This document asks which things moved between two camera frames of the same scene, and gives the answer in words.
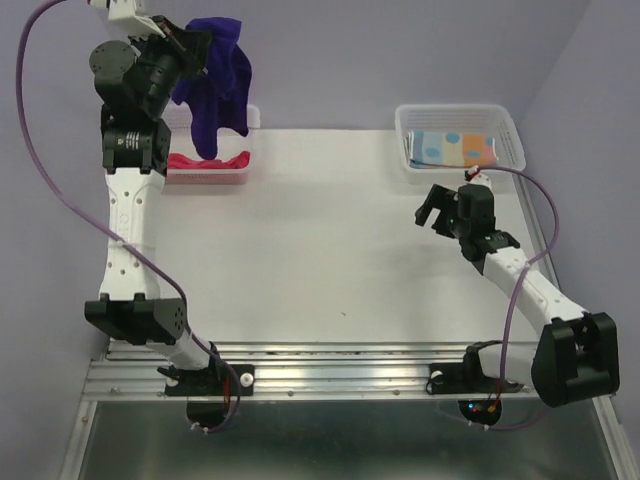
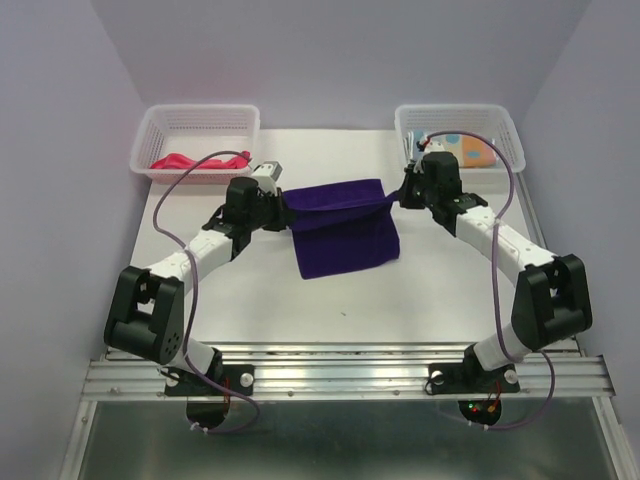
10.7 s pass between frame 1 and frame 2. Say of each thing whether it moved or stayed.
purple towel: moved
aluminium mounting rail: stayed
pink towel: stayed
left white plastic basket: stayed
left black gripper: moved
